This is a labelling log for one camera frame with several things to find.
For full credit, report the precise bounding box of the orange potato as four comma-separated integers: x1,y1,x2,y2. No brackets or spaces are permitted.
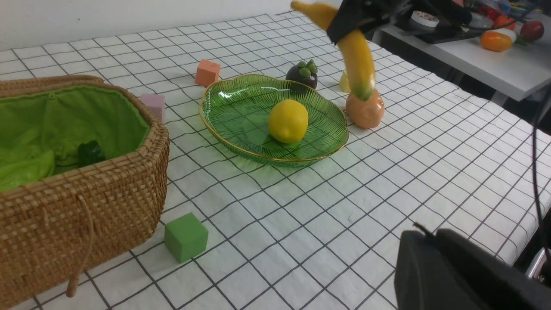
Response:
346,90,384,129

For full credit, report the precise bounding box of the orange foam cube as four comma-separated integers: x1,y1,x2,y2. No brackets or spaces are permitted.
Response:
195,59,221,87

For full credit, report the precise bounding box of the yellow banana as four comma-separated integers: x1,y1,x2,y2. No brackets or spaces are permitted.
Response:
291,0,376,101

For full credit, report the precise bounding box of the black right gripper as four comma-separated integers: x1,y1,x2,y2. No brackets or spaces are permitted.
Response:
326,0,473,44

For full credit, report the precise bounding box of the pink foam cube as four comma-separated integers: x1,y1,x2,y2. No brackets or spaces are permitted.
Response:
140,93,165,123

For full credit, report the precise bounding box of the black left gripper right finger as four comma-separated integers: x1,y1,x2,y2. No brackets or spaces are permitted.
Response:
435,228,551,310

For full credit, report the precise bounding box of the yellow foam cube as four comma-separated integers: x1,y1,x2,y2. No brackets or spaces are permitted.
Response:
339,71,351,93

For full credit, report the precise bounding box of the green glass leaf plate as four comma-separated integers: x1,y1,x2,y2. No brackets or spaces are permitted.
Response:
198,74,350,167

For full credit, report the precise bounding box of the orange white toy fruit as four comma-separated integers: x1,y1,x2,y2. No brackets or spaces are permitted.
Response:
480,29,517,53

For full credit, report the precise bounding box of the yellow lemon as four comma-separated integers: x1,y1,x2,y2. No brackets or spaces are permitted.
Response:
268,99,309,144

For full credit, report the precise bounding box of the white checkered tablecloth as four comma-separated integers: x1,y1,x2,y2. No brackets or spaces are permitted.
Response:
1,12,537,310

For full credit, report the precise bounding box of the green foam cube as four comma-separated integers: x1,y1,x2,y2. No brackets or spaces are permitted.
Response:
164,212,209,264

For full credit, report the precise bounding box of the dark purple mangosteen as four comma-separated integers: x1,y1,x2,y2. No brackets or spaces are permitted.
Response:
285,59,318,90

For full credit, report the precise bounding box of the woven wicker basket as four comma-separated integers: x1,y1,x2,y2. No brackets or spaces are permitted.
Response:
0,76,169,310

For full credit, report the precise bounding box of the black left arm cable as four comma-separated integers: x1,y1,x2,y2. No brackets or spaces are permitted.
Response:
532,86,551,263

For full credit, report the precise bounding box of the white tape roll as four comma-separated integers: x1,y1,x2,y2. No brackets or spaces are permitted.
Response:
410,10,440,30

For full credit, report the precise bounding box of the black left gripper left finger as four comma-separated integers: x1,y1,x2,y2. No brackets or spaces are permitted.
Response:
394,222,495,310

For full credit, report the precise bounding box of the dark green vegetable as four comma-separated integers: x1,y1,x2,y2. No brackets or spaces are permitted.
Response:
77,140,106,167

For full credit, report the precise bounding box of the white side table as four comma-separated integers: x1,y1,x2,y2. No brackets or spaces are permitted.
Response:
373,26,551,105

